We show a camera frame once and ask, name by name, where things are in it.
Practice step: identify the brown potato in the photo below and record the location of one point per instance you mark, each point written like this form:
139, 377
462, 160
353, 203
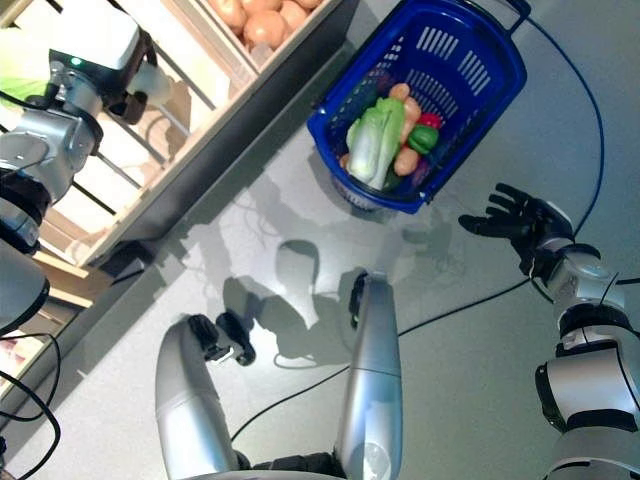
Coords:
400, 91
344, 161
263, 29
406, 160
292, 14
412, 109
230, 15
257, 4

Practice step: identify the green bell pepper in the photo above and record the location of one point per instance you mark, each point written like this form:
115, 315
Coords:
422, 139

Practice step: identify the wooden slat crate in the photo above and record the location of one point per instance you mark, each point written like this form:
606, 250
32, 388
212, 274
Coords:
287, 40
175, 160

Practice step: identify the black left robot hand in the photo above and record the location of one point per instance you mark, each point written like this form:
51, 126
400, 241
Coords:
100, 40

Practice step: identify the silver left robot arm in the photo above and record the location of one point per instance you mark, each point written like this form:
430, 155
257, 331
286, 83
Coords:
35, 145

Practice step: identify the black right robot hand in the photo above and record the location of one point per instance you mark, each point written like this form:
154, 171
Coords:
530, 220

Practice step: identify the purple eggplant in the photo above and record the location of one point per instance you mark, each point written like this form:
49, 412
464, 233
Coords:
425, 167

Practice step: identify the grey robot torso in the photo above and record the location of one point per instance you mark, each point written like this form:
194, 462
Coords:
280, 467

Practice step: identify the wooden vegetable display rack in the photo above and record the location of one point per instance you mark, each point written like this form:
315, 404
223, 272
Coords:
225, 165

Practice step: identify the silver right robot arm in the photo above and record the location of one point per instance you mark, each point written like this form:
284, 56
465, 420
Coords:
590, 390

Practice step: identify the red bell pepper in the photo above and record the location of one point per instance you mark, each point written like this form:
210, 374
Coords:
431, 120

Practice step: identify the blue plastic shopping basket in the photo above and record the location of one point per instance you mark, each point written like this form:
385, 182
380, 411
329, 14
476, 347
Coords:
452, 60

